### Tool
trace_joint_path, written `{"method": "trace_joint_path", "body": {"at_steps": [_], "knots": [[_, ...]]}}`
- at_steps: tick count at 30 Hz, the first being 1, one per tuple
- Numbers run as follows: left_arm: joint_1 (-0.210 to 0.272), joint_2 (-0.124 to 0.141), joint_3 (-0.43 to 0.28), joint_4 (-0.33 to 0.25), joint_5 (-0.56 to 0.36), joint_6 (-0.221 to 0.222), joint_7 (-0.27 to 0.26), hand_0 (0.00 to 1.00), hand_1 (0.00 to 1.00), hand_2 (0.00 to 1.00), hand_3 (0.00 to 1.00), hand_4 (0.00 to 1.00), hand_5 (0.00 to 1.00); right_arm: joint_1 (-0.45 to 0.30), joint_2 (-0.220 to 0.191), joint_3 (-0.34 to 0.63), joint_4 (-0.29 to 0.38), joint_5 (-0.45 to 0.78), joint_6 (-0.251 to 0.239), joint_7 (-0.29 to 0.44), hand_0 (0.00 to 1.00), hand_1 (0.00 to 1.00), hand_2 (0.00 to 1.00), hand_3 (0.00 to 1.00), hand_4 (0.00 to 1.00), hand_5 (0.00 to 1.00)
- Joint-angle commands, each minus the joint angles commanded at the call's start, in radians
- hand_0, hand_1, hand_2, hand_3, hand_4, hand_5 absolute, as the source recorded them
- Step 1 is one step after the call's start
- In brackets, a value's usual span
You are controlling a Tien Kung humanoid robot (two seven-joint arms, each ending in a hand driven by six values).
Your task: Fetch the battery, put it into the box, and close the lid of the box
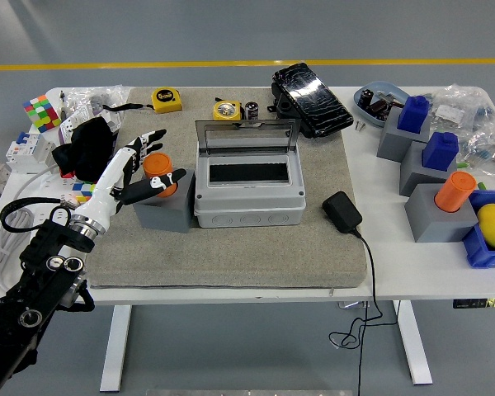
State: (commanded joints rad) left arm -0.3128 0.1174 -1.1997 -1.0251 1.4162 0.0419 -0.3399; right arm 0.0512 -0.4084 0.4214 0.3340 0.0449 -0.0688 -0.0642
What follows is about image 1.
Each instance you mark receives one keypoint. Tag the blue block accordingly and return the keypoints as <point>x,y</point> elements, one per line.
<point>413,113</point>
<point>439,150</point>

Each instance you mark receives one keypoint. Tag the large multicolour puzzle cube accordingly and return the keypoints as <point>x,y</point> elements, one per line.
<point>41,113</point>

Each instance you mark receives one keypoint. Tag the brown electronic parts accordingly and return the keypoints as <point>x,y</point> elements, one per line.
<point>381,106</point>

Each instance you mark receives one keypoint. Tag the clear plastic bag with packets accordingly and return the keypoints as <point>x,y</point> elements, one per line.
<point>107,97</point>

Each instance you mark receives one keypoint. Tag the grey holder block round hole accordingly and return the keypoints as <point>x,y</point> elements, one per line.
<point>165,216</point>

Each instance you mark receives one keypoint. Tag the blue plastic bin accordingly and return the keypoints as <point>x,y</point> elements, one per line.
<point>480,251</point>

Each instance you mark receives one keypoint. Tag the small black capacitor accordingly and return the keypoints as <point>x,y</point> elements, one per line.
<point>366,98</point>

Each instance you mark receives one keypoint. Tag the small multicolour puzzle cube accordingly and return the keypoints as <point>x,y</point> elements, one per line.
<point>82,190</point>

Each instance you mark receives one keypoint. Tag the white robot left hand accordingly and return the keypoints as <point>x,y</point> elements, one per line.
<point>107,181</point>

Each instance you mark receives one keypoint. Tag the white table leg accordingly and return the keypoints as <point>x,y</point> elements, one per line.
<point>414,346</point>
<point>115,346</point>

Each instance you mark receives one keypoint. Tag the orange cylinder battery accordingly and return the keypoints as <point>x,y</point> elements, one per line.
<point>454,191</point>
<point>158,165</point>

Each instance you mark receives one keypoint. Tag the thin metal pen tool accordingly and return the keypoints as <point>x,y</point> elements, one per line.
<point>62,103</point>

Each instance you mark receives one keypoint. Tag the black table control panel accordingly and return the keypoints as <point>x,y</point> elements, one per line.
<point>470,303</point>

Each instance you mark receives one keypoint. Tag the grey-brown mat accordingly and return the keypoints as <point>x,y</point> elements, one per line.
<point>231,255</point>

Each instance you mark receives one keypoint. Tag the clear bags of small parts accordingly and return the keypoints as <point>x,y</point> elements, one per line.
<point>478,123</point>

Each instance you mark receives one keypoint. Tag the grey junction box clear lid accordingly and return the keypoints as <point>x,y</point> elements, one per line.
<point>247,206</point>

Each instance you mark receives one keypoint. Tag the black capacitor cylinder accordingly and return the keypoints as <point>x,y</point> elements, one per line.
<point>252,111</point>

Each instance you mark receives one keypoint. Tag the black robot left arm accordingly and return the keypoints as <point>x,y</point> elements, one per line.
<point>29,288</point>

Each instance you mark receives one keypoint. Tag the white circuit breaker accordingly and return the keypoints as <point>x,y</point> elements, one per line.
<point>26,150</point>

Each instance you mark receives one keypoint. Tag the yellow round tape measure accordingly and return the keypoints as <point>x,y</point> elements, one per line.
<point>227,111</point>

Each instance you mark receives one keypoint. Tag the black cloth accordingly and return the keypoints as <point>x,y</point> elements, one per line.
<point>86,152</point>

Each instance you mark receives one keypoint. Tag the black power adapter plug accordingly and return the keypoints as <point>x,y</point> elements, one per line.
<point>341,212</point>

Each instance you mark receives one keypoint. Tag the blue-grey oval tray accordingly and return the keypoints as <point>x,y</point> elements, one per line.
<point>381,88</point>

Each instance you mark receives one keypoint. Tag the yellow square tape measure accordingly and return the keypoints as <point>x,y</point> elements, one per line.
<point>167,101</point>

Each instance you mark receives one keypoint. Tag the glossy black pouch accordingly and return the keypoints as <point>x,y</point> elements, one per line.
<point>313,103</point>

